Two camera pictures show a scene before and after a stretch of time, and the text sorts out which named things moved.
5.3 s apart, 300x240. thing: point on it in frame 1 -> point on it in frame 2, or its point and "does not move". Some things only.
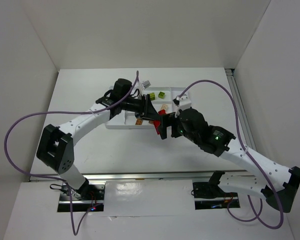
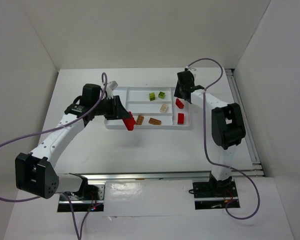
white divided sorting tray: (159, 100) does not move
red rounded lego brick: (162, 112) -> (129, 122)
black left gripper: (145, 106) -> (116, 107)
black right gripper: (166, 125) -> (181, 90)
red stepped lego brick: (157, 123) -> (179, 103)
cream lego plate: (164, 106) does not move
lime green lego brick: (152, 96) does not move
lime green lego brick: (161, 94) does not move
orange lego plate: (139, 121) does not move
